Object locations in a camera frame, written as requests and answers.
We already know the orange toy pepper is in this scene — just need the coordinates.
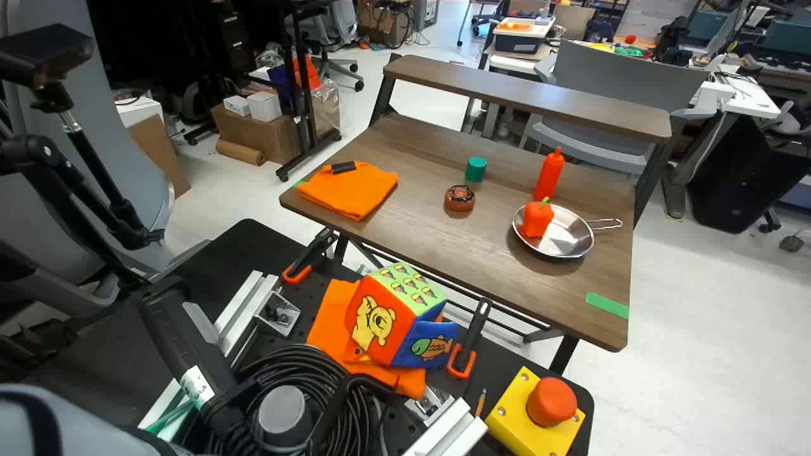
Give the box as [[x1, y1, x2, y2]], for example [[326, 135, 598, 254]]
[[520, 200, 554, 240]]

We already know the silver frying pan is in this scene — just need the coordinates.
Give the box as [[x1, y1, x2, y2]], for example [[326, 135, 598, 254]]
[[511, 204, 622, 260]]

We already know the small brown bowl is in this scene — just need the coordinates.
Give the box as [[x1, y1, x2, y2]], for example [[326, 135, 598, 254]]
[[442, 184, 473, 213]]

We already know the folded orange cloth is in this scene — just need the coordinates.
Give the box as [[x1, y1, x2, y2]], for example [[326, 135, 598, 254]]
[[295, 162, 398, 221]]

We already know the colourful plush cube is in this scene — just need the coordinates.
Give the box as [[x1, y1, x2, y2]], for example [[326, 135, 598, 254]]
[[345, 263, 459, 369]]

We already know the orange clamp left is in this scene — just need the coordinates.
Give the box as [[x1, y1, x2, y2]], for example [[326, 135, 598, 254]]
[[280, 227, 333, 285]]

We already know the orange clamp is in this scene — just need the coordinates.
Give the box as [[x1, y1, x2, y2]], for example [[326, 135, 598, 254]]
[[446, 301, 492, 380], [280, 227, 333, 285]]

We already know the small black block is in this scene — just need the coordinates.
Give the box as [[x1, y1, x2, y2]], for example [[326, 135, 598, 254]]
[[332, 162, 354, 175]]

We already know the teal cup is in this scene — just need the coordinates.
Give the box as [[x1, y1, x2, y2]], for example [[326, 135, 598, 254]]
[[464, 157, 487, 181]]

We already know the brown wooden table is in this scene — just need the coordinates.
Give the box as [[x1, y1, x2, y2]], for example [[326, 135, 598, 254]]
[[280, 55, 672, 371]]

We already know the orange clamp right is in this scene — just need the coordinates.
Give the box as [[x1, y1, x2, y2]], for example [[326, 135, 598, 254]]
[[446, 301, 492, 380]]

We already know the black cart platform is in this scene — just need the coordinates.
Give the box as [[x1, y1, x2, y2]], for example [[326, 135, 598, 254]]
[[23, 217, 596, 456]]

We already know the cardboard box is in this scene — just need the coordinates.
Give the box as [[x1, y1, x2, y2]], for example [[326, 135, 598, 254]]
[[210, 85, 307, 165]]

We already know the green tape strip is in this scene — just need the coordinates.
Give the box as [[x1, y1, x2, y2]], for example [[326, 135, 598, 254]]
[[583, 290, 627, 318]]

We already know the yellow emergency stop box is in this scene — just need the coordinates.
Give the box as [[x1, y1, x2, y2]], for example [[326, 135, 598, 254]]
[[487, 368, 584, 456]]

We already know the grey office chair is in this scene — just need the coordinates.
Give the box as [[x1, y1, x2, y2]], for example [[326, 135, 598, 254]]
[[520, 40, 710, 176]]

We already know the black coiled cable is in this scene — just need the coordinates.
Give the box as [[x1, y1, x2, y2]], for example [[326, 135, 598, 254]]
[[205, 341, 382, 456]]

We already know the black camera tripod stand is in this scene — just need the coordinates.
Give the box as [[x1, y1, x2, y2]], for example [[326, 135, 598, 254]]
[[0, 22, 185, 307]]

